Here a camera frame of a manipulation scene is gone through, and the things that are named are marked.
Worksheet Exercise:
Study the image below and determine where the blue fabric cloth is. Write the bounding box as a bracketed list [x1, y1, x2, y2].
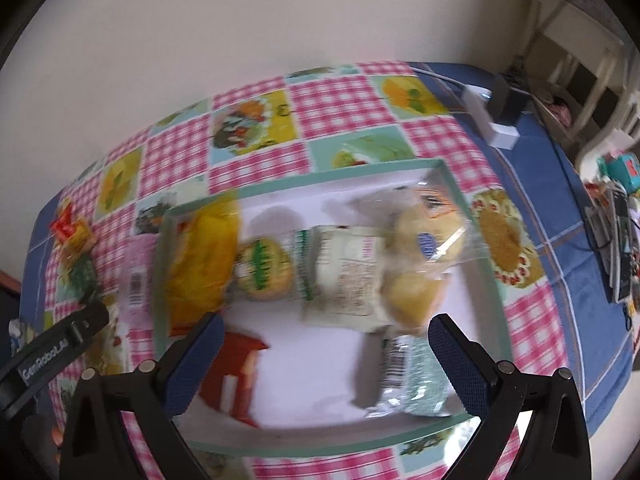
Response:
[410, 62, 634, 432]

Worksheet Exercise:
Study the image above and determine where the cluttered items pile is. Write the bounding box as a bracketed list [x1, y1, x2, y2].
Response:
[585, 153, 639, 315]

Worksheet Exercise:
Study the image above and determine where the white teal-rimmed tray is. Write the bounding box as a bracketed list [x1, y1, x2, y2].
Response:
[152, 156, 514, 458]

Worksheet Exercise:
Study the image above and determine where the white wooden chair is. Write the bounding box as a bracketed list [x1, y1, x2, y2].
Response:
[522, 0, 639, 181]

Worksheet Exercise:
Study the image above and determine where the dark red snack packet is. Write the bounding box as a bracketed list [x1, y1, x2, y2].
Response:
[200, 332, 269, 428]

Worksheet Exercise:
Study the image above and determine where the pink snack packet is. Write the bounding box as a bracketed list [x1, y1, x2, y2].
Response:
[118, 234, 157, 330]

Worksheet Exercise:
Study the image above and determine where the light green barcode packet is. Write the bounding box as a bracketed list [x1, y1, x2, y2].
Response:
[366, 327, 464, 418]

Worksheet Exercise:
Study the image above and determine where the green snack packet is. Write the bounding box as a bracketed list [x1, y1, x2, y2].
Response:
[63, 254, 103, 304]

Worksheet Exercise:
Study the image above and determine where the yellow bread packet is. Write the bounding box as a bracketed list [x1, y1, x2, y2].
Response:
[164, 192, 241, 336]

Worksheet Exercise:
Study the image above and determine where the white text snack packet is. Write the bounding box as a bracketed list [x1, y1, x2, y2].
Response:
[296, 226, 390, 333]

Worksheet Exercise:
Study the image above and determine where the bright red candy packet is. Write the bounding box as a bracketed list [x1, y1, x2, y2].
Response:
[50, 209, 77, 243]

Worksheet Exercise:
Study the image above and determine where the clear bag yellow bun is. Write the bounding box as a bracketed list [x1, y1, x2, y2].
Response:
[352, 184, 473, 283]

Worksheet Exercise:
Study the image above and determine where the green striped cookie packet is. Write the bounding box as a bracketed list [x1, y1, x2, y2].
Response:
[229, 230, 314, 302]

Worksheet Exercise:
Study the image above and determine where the small yellow cake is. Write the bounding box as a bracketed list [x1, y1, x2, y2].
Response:
[382, 272, 449, 332]

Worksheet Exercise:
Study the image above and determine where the pink checkered plastic tablecloth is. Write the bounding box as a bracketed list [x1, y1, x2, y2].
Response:
[41, 60, 572, 480]

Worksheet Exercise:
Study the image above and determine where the black device with cable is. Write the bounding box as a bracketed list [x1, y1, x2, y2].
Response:
[487, 73, 529, 126]

